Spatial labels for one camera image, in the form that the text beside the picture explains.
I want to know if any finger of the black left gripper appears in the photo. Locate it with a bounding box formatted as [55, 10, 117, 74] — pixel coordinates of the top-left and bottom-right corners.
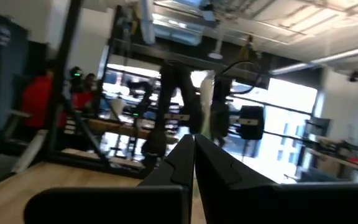
[189, 99, 204, 135]
[211, 101, 231, 139]

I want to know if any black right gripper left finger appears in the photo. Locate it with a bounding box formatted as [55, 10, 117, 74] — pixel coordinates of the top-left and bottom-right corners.
[137, 133, 196, 188]

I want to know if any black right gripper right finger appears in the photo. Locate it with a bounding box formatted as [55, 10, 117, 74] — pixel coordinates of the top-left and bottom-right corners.
[194, 133, 278, 224]

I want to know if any green toothbrush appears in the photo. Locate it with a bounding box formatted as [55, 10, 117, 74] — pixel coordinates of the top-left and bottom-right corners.
[198, 70, 216, 139]

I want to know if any white hanging ceiling lamp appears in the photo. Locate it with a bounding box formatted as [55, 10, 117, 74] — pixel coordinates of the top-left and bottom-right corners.
[206, 24, 226, 61]

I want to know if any black desk monitor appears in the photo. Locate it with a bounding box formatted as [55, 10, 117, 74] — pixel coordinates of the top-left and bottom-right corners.
[304, 116, 333, 138]

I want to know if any long ceiling light tube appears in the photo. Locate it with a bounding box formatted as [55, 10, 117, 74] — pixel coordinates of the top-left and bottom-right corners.
[268, 45, 358, 77]

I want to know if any person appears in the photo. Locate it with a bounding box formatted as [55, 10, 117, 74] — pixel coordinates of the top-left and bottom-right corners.
[72, 72, 98, 112]
[20, 67, 64, 132]

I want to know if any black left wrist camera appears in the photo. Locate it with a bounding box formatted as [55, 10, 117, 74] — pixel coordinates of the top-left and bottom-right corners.
[212, 75, 231, 105]

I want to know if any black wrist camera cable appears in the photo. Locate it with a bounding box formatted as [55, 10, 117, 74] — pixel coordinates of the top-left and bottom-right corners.
[221, 60, 262, 96]

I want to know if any black rig frame post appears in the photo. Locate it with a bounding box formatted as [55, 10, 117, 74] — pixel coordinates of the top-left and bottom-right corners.
[42, 0, 167, 180]

